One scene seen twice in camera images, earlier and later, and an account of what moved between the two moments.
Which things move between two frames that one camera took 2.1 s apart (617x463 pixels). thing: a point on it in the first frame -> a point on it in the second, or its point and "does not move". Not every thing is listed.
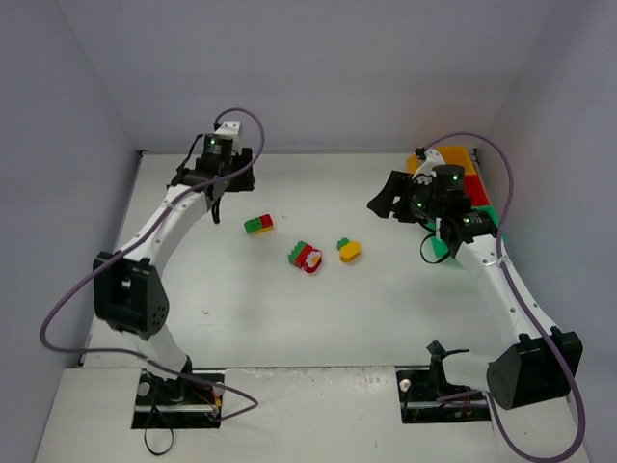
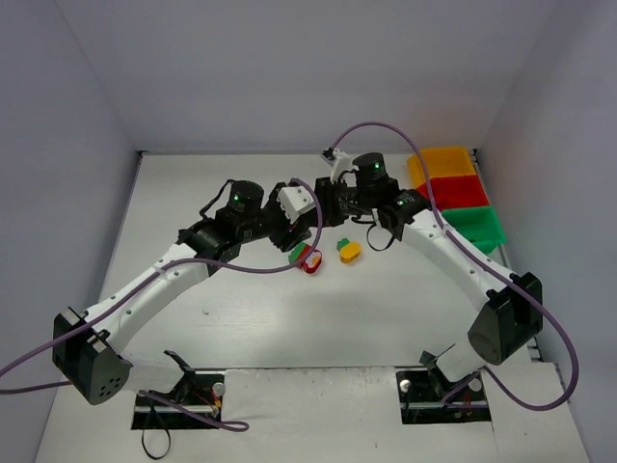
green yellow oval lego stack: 349,251 does not move
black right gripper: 398,194 -> 326,200
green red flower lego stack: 305,256 does not move
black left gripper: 244,170 -> 284,236
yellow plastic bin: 451,154 does not move
